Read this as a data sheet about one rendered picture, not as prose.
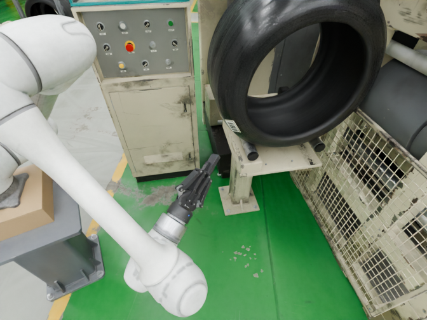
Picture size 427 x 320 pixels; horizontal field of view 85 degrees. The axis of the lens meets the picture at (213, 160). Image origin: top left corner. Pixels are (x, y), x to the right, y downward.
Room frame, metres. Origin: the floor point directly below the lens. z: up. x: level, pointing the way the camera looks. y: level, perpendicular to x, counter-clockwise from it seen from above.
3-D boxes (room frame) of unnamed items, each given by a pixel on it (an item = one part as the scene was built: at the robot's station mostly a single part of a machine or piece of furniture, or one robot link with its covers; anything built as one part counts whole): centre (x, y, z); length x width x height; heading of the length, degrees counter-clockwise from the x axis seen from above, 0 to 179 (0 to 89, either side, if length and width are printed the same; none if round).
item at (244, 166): (0.83, -0.12, 0.83); 0.36 x 0.09 x 0.06; 10
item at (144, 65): (1.49, 0.42, 0.63); 0.56 x 0.41 x 1.27; 100
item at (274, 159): (0.85, -0.26, 0.80); 0.37 x 0.36 x 0.02; 100
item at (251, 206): (1.10, -0.20, 0.02); 0.27 x 0.27 x 0.04; 10
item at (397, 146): (0.68, -0.63, 0.65); 0.90 x 0.02 x 0.70; 10
